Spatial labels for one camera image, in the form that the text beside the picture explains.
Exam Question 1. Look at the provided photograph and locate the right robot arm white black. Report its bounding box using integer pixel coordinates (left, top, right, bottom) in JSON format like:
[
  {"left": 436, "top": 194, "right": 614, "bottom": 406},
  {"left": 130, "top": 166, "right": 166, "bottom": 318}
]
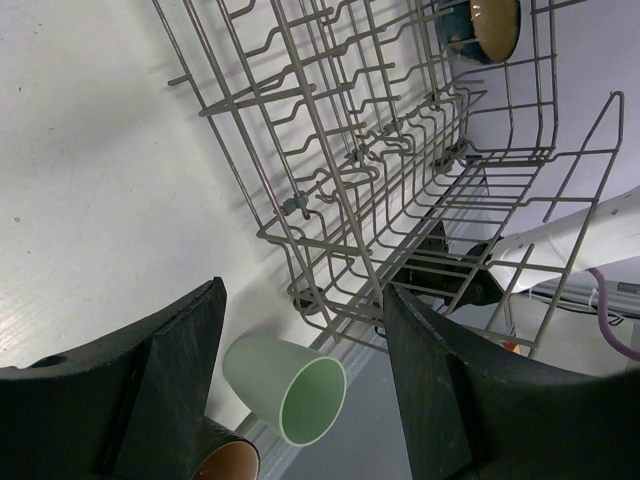
[{"left": 394, "top": 188, "right": 639, "bottom": 309}]

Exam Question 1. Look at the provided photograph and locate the dark brown mug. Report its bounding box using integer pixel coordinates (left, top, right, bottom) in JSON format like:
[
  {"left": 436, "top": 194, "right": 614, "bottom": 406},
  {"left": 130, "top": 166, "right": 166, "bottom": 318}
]
[{"left": 191, "top": 417, "right": 261, "bottom": 480}]

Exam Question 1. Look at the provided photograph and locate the grey wire dish rack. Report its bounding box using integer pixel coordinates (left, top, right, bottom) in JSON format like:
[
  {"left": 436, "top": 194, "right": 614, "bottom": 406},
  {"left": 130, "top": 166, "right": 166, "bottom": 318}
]
[{"left": 154, "top": 1, "right": 625, "bottom": 357}]

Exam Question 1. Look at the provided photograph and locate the blue bowl with tan interior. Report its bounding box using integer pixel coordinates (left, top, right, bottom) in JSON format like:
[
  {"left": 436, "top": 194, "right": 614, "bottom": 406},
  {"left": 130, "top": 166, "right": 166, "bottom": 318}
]
[{"left": 435, "top": 0, "right": 522, "bottom": 65}]

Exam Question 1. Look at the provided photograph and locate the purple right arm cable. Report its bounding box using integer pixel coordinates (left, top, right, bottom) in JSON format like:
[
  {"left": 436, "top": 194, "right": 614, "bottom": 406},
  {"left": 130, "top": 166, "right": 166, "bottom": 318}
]
[{"left": 587, "top": 267, "right": 640, "bottom": 361}]

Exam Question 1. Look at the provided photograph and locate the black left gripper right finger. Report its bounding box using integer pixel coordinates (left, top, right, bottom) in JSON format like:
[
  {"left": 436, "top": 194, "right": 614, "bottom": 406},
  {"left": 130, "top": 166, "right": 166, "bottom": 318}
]
[{"left": 383, "top": 285, "right": 639, "bottom": 479}]

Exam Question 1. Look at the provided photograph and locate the aluminium rail frame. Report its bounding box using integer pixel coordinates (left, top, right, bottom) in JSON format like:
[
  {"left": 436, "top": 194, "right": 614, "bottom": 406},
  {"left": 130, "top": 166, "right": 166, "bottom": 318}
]
[{"left": 234, "top": 199, "right": 640, "bottom": 480}]

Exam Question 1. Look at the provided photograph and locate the light green cup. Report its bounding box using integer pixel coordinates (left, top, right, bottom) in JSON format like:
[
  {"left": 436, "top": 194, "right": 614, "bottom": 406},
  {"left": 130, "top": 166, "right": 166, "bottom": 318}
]
[{"left": 222, "top": 336, "right": 347, "bottom": 447}]

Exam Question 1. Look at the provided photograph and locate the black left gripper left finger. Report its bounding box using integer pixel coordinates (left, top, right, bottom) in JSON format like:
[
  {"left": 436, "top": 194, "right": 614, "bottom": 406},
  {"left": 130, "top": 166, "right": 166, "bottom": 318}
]
[{"left": 1, "top": 278, "right": 226, "bottom": 479}]

